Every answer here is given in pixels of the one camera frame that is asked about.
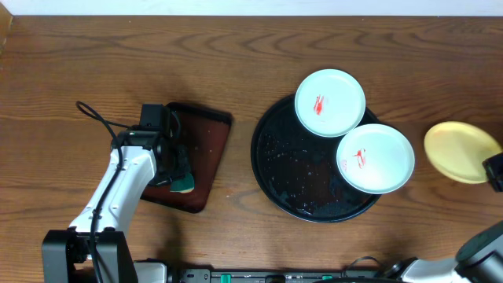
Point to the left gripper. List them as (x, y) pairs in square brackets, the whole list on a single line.
[(179, 166)]

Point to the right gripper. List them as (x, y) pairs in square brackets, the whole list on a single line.
[(495, 166)]

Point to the green sponge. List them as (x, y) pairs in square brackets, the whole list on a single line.
[(185, 184)]

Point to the yellow plate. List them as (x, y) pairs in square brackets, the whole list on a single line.
[(457, 150)]

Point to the pale green plate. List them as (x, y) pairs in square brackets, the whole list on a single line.
[(329, 103), (375, 158)]

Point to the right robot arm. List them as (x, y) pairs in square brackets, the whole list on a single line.
[(478, 260)]

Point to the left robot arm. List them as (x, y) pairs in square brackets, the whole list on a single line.
[(94, 247)]

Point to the black rectangular tray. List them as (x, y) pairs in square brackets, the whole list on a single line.
[(204, 133)]

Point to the black round tray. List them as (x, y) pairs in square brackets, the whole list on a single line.
[(297, 169)]

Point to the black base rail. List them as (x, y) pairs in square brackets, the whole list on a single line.
[(275, 276)]

